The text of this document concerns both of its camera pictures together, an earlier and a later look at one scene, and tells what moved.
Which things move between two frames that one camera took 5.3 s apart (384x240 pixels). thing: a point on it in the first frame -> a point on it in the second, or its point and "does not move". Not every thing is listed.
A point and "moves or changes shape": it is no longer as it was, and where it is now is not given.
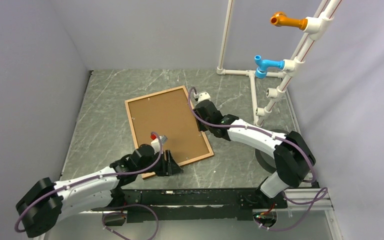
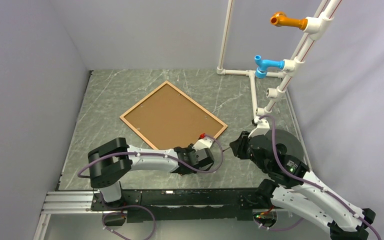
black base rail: (194, 204) does not move
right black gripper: (201, 127) -> (238, 145)
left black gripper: (169, 166) -> (190, 149)
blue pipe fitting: (260, 72) does not move
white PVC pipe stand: (316, 24) does not move
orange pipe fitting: (280, 19) does not move
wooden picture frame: (168, 113) moves or changes shape
